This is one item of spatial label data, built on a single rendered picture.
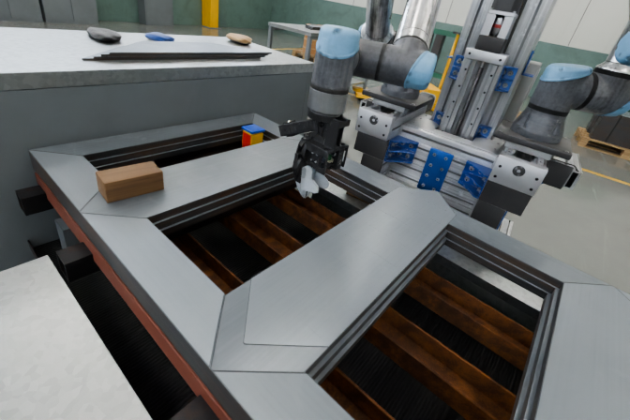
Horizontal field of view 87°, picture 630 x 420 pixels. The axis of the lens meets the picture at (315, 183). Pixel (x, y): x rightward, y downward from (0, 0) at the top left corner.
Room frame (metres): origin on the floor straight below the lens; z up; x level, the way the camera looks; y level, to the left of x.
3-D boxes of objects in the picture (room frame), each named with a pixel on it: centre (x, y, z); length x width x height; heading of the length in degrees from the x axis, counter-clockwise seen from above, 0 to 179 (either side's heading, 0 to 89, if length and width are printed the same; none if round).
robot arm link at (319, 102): (0.65, 0.00, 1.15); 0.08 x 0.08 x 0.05
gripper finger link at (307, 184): (0.64, 0.01, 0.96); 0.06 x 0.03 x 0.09; 55
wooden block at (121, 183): (0.62, 0.41, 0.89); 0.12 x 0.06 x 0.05; 140
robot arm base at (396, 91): (1.37, -0.27, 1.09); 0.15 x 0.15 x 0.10
